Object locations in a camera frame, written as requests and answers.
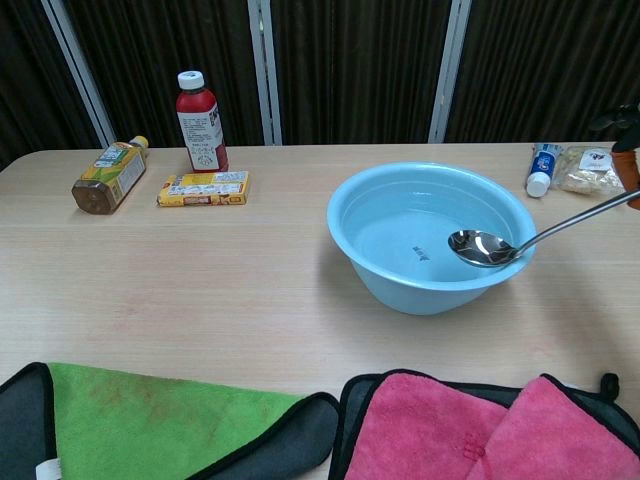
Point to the light blue bowl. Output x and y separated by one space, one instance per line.
395 285

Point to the pink cloth black backing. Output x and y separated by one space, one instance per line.
425 430

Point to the grey partition post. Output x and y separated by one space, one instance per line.
265 75
450 75
80 75

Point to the blue white toothpaste tube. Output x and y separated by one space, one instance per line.
542 170

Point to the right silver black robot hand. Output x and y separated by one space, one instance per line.
631 165

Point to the metal spoon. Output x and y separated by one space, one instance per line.
477 247

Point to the yellow cardboard box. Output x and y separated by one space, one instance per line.
205 190

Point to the red juice bottle white cap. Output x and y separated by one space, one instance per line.
202 130

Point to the green cloth black backing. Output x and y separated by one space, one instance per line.
150 425

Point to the clear snack bag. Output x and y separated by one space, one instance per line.
590 172

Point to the tea bottle yellow label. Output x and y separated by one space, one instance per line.
112 175

